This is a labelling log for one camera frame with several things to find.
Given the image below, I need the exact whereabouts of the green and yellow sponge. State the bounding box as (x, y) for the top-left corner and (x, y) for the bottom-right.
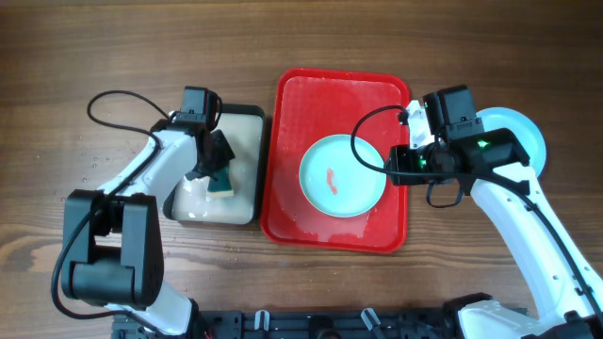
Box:
(206, 165), (234, 199)

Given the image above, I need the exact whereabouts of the light blue plate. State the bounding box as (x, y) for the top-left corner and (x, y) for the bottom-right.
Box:
(477, 107), (547, 176)
(299, 134), (386, 218)

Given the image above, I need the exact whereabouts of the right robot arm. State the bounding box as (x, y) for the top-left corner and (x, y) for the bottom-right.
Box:
(383, 86), (602, 338)

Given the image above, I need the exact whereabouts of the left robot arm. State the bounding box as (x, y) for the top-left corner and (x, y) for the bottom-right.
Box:
(50, 86), (235, 338)

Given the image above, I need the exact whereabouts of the black tray with soapy water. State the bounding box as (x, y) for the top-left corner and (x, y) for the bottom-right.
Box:
(163, 104), (267, 225)

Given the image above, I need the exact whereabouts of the red plastic tray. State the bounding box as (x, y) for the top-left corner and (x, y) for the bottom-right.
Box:
(260, 69), (410, 253)

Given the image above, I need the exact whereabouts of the right black cable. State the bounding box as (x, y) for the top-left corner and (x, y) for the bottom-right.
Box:
(350, 104), (603, 321)

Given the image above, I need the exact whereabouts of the black cable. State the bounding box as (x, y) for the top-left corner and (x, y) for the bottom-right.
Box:
(350, 104), (603, 321)
(50, 89), (173, 321)

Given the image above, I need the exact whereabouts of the left black cable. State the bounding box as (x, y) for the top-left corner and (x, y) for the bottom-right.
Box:
(50, 89), (173, 321)

